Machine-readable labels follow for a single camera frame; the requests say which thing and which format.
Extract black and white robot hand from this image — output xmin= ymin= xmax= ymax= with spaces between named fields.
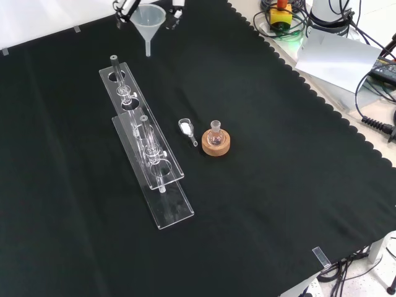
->
xmin=113 ymin=0 xmax=186 ymax=30

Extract clear plastic funnel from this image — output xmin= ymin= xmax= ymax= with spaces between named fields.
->
xmin=129 ymin=4 xmax=167 ymax=58

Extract glass weighing funnel with powder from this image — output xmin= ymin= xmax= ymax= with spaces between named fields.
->
xmin=178 ymin=118 xmax=199 ymax=147

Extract clear acrylic funnel stand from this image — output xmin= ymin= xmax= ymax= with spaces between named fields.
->
xmin=98 ymin=54 xmax=195 ymax=230

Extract clear round-bottom flask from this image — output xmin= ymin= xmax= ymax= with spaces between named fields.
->
xmin=207 ymin=120 xmax=225 ymax=147

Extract yellow stop button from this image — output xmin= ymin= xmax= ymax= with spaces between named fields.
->
xmin=269 ymin=0 xmax=293 ymax=32

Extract black cloth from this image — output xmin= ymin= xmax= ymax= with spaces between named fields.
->
xmin=0 ymin=0 xmax=396 ymax=297

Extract black power adapter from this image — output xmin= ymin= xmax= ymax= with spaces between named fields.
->
xmin=371 ymin=57 xmax=396 ymax=83

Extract black tripod leg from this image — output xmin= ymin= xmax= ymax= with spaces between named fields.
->
xmin=379 ymin=30 xmax=396 ymax=62

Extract clear tape strip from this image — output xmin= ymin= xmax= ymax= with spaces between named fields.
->
xmin=312 ymin=246 xmax=331 ymax=269

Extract white power strip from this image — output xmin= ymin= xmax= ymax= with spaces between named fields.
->
xmin=296 ymin=278 xmax=322 ymax=297

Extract white table leg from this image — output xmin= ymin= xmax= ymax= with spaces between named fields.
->
xmin=368 ymin=230 xmax=396 ymax=264

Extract cork ring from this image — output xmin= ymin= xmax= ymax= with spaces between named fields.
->
xmin=201 ymin=129 xmax=231 ymax=157

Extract black cable with ribbed plug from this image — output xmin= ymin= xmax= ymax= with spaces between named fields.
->
xmin=355 ymin=69 xmax=396 ymax=143

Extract black cables under table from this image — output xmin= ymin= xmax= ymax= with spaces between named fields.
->
xmin=318 ymin=252 xmax=384 ymax=297

